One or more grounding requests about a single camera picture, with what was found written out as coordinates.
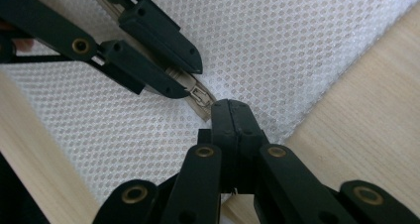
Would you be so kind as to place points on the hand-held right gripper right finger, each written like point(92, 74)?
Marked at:
point(248, 128)

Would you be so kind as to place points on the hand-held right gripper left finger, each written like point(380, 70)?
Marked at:
point(224, 131)

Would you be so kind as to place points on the white mesh zipper bag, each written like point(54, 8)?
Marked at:
point(280, 52)

